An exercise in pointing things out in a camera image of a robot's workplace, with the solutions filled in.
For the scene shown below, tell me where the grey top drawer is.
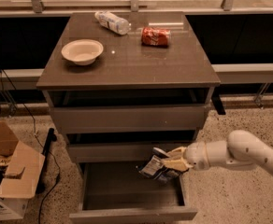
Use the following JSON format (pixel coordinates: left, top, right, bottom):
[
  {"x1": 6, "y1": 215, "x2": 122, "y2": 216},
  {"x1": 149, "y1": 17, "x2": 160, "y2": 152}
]
[{"x1": 50, "y1": 105, "x2": 209, "y2": 134}]

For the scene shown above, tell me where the clear plastic water bottle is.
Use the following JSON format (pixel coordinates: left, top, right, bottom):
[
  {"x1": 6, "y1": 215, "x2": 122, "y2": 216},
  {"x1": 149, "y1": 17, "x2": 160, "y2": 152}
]
[{"x1": 94, "y1": 11, "x2": 131, "y2": 35}]

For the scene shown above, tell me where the grey drawer cabinet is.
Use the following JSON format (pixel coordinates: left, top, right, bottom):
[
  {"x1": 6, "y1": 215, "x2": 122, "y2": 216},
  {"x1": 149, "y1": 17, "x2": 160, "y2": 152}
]
[{"x1": 36, "y1": 11, "x2": 222, "y2": 224}]

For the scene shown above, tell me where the grey middle drawer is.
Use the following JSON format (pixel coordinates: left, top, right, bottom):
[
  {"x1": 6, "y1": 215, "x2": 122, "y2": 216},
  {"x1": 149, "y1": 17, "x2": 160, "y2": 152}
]
[{"x1": 66, "y1": 141, "x2": 192, "y2": 163}]

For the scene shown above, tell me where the black bar on floor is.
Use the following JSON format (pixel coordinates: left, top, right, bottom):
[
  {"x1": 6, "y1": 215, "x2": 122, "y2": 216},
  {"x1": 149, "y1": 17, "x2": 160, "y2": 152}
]
[{"x1": 36, "y1": 128, "x2": 57, "y2": 194}]

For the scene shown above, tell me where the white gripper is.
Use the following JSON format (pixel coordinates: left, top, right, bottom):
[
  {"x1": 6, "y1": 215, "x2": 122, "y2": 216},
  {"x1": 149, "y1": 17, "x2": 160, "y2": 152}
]
[{"x1": 162, "y1": 142, "x2": 209, "y2": 172}]

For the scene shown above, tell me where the red soda can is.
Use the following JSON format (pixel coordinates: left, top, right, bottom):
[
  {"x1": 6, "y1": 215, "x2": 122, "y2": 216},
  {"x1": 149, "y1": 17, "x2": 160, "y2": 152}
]
[{"x1": 141, "y1": 27, "x2": 171, "y2": 47}]

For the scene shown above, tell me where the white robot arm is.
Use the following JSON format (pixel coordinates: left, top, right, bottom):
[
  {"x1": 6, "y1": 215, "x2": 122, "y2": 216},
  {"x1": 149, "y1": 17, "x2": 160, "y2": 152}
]
[{"x1": 162, "y1": 130, "x2": 273, "y2": 176}]

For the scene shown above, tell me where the open cardboard box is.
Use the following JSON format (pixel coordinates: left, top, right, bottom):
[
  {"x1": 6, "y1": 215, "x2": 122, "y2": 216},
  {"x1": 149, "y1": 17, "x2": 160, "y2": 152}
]
[{"x1": 0, "y1": 121, "x2": 45, "y2": 221}]

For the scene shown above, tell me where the grey drawer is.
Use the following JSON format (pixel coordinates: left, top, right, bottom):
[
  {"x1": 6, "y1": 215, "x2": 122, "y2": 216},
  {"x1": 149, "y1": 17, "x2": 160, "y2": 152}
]
[
  {"x1": 69, "y1": 161, "x2": 197, "y2": 224},
  {"x1": 50, "y1": 105, "x2": 209, "y2": 134},
  {"x1": 66, "y1": 141, "x2": 192, "y2": 163}
]

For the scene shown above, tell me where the blue chip bag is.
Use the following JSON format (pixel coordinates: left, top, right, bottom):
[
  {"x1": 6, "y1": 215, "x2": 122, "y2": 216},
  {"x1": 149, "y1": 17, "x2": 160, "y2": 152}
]
[{"x1": 136, "y1": 147, "x2": 181, "y2": 183}]

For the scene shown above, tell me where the white paper bowl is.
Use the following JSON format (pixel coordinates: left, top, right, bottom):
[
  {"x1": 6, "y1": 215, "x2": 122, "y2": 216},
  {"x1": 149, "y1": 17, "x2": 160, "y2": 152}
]
[{"x1": 61, "y1": 39, "x2": 104, "y2": 65}]

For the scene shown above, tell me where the grey bottom drawer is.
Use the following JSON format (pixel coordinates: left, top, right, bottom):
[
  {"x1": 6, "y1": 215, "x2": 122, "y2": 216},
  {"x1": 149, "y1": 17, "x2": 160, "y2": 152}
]
[{"x1": 69, "y1": 161, "x2": 197, "y2": 224}]

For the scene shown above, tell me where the black floor cable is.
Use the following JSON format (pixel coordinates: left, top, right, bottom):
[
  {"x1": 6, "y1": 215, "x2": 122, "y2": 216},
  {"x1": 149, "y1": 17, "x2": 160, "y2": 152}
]
[{"x1": 0, "y1": 68, "x2": 62, "y2": 224}]

